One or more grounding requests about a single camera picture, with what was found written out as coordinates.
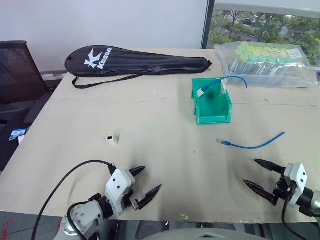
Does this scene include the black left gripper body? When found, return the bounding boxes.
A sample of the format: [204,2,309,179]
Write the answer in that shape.
[122,189,141,211]

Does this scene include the green plastic bin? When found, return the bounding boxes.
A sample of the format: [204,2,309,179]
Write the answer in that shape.
[191,77,233,126]

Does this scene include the small colourful card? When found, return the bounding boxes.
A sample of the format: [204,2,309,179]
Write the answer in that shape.
[9,128,27,141]

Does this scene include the clear bag of green-capped tubes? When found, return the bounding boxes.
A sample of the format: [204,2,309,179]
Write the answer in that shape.
[214,41,319,89]

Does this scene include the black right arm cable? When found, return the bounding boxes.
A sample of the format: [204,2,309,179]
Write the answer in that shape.
[281,196,310,240]

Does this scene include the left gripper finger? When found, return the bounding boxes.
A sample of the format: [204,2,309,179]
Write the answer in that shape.
[128,165,146,179]
[136,184,163,211]

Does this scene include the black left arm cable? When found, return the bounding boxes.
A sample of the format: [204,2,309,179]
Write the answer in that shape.
[31,160,117,240]

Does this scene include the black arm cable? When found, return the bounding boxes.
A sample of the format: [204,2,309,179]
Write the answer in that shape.
[281,196,310,240]
[31,160,117,240]

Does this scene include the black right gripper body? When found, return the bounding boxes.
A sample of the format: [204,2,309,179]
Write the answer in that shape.
[270,172,295,207]

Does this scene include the black Kason racket bag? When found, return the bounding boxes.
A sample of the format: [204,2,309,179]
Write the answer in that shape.
[64,45,213,90]

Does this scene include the blue cable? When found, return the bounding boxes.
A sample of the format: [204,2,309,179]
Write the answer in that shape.
[201,75,249,92]
[215,131,287,150]

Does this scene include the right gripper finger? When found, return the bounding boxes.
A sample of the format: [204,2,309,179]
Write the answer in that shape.
[242,178,276,204]
[253,158,286,174]

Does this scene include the dark window frame post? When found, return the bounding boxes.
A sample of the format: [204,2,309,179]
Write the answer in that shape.
[200,0,216,50]

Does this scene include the black office chair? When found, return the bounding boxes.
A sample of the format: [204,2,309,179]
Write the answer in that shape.
[0,40,55,126]

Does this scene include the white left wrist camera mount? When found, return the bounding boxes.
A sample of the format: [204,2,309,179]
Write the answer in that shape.
[104,168,136,217]

